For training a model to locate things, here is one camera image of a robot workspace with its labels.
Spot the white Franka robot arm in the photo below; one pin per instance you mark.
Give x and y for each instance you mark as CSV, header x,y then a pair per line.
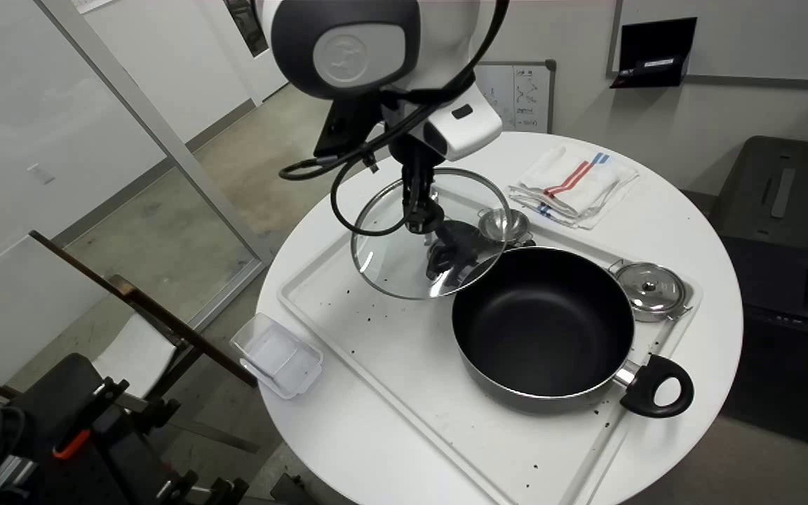
x,y
366,36

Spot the dark framed poster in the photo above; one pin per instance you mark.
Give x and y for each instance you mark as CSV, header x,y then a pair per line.
x,y
247,24

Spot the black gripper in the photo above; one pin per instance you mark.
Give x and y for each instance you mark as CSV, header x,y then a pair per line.
x,y
418,163

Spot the dark green bin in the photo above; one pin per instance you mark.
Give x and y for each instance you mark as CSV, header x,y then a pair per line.
x,y
778,185

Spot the white door with glass pane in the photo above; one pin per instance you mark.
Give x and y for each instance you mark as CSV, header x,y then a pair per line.
x,y
12,185

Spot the black marker tray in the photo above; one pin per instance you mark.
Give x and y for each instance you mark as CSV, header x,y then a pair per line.
x,y
653,50

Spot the small steel measuring cup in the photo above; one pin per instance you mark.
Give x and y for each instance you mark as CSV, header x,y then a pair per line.
x,y
512,228

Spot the clear plastic container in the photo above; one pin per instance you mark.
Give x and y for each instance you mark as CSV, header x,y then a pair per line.
x,y
279,358

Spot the black equipment stand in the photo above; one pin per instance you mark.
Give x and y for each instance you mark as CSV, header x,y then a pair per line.
x,y
67,421

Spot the small leaning whiteboard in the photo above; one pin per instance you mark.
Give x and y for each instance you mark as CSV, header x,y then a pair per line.
x,y
519,99

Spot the black plastic ladle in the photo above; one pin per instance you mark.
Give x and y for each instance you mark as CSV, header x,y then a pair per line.
x,y
461,250

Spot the round steel cup with knob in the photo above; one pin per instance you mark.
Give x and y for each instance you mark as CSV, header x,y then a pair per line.
x,y
652,290

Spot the white striped cloth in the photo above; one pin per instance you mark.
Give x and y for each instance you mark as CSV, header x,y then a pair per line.
x,y
573,185

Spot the glass lid with black knob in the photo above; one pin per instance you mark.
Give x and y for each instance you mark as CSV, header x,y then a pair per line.
x,y
391,262

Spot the white rectangular tray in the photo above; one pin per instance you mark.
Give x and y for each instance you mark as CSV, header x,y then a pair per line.
x,y
404,408

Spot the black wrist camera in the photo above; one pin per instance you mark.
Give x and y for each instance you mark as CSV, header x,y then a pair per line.
x,y
342,127

